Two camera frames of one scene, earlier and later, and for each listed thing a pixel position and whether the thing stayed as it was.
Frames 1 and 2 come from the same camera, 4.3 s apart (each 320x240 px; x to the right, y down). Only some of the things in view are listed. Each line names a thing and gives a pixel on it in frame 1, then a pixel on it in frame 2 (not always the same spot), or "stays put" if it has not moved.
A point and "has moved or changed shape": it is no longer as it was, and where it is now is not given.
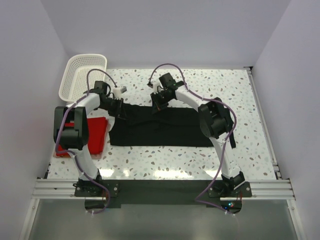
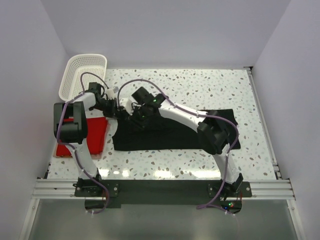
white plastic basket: (73, 83) stays put
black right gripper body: (161, 100) → (141, 116)
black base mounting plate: (100, 195) stays put
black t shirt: (139, 125) has moved or changed shape
